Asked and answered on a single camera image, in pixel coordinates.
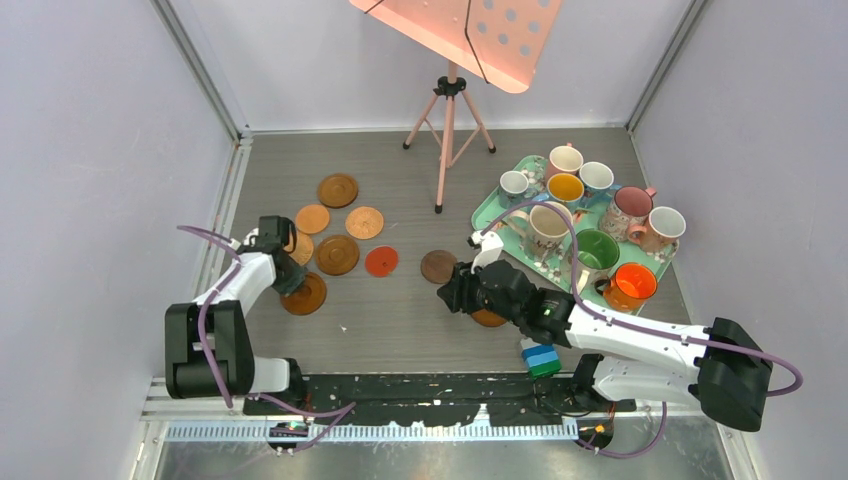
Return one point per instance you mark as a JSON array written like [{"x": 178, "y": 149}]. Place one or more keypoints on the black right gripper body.
[{"x": 470, "y": 295}]

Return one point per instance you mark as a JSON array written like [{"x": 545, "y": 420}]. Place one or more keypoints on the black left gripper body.
[{"x": 289, "y": 280}]

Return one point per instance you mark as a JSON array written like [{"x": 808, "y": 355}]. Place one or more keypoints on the woven rattan coaster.
[
  {"x": 301, "y": 248},
  {"x": 364, "y": 222}
]

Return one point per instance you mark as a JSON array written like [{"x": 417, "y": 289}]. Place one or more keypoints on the light plain wooden coaster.
[{"x": 312, "y": 219}]

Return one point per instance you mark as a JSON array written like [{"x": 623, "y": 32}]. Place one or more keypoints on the large ridged brown wooden coaster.
[{"x": 337, "y": 255}]

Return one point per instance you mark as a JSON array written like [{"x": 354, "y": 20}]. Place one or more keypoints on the dark walnut coaster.
[{"x": 437, "y": 266}]

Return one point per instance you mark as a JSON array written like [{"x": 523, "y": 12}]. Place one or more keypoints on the cream shell pattern mug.
[{"x": 542, "y": 228}]

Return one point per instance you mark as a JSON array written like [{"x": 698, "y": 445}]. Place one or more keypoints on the red round paper coaster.
[{"x": 381, "y": 261}]

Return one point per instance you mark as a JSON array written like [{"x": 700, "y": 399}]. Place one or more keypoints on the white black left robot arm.
[{"x": 208, "y": 352}]

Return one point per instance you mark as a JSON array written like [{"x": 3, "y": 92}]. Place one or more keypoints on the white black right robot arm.
[{"x": 716, "y": 369}]

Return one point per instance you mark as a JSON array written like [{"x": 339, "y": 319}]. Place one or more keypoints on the ridged brown coaster back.
[{"x": 337, "y": 190}]

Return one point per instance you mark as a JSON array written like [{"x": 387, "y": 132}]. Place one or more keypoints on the mint green floral tray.
[{"x": 555, "y": 268}]

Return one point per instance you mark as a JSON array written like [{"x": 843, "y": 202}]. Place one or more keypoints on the blue green toy brick stack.
[{"x": 541, "y": 360}]

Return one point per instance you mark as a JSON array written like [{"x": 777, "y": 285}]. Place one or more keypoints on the green inside cream mug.
[{"x": 597, "y": 254}]

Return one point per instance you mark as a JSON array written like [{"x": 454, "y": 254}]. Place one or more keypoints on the small blue patterned mug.
[{"x": 512, "y": 188}]

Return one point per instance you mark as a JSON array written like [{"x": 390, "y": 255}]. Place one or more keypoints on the yellow inside blue mug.
[{"x": 566, "y": 189}]

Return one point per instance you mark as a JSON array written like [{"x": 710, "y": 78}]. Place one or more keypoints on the orange mug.
[{"x": 628, "y": 288}]

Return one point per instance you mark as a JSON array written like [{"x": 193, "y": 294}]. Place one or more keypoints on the pink white inside mug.
[{"x": 563, "y": 159}]

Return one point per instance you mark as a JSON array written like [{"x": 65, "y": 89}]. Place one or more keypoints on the white inside teal mug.
[{"x": 597, "y": 179}]

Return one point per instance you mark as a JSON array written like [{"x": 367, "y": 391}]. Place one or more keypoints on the pink inside floral mug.
[{"x": 629, "y": 206}]

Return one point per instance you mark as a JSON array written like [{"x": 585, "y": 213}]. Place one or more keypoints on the peach mug white inside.
[{"x": 662, "y": 227}]

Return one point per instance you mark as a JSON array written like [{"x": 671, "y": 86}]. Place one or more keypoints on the pink music stand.
[{"x": 498, "y": 41}]

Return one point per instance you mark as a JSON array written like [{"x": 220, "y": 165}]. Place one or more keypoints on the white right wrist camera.
[{"x": 489, "y": 246}]

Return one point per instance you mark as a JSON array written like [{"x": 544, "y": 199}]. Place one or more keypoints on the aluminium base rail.
[{"x": 438, "y": 408}]

